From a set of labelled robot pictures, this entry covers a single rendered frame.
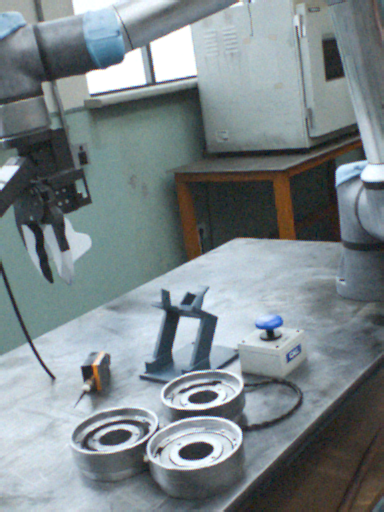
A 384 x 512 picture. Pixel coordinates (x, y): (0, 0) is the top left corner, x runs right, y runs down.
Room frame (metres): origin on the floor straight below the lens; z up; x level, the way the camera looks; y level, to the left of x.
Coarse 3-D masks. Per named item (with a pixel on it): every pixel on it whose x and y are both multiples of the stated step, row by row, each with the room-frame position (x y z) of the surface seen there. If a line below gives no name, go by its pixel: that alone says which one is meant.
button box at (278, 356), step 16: (256, 336) 0.93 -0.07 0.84; (272, 336) 0.92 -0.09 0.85; (288, 336) 0.92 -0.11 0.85; (304, 336) 0.93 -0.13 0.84; (240, 352) 0.92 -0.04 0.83; (256, 352) 0.90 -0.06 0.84; (272, 352) 0.88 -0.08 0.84; (288, 352) 0.89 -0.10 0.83; (304, 352) 0.92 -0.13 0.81; (256, 368) 0.90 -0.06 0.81; (272, 368) 0.89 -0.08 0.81; (288, 368) 0.89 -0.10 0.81
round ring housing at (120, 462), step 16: (96, 416) 0.78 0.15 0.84; (112, 416) 0.79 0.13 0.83; (128, 416) 0.78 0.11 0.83; (144, 416) 0.77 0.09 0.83; (80, 432) 0.76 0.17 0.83; (112, 432) 0.76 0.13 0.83; (128, 432) 0.75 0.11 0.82; (80, 448) 0.70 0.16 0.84; (112, 448) 0.71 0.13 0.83; (128, 448) 0.69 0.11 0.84; (144, 448) 0.70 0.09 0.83; (80, 464) 0.70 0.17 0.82; (96, 464) 0.69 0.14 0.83; (112, 464) 0.69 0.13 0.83; (128, 464) 0.69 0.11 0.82; (144, 464) 0.70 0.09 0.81; (96, 480) 0.70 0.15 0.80; (112, 480) 0.69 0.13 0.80
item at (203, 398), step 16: (176, 384) 0.84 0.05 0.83; (192, 384) 0.85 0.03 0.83; (224, 384) 0.83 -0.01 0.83; (240, 384) 0.80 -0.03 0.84; (192, 400) 0.82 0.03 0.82; (208, 400) 0.82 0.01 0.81; (224, 400) 0.79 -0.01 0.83; (240, 400) 0.78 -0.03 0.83; (176, 416) 0.77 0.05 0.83; (192, 416) 0.75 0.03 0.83; (208, 416) 0.75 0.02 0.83; (224, 416) 0.76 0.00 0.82; (240, 416) 0.79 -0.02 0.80
